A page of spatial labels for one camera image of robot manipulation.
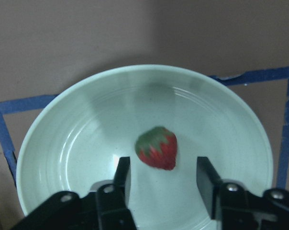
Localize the light green plate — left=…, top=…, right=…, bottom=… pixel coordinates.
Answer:
left=16, top=65, right=273, bottom=230

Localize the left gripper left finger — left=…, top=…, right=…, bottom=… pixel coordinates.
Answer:
left=96, top=157, right=137, bottom=230

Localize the strawberry with green top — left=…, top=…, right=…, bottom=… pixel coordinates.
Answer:
left=134, top=126, right=178, bottom=171

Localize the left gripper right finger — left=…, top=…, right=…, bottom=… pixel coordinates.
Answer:
left=196, top=157, right=259, bottom=230

